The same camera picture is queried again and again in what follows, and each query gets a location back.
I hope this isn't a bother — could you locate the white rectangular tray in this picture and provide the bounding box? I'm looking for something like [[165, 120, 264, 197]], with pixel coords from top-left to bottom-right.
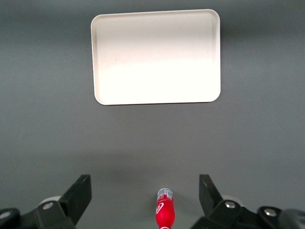
[[90, 9, 221, 106]]

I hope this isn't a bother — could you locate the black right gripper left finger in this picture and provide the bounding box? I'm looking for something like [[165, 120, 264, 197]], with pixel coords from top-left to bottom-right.
[[0, 174, 92, 229]]

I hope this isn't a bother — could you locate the red coke bottle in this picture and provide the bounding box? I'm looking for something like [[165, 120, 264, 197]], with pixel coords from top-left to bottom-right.
[[155, 188, 176, 229]]

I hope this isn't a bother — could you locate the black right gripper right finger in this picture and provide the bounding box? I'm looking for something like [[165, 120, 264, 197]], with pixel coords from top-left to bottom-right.
[[190, 174, 305, 229]]

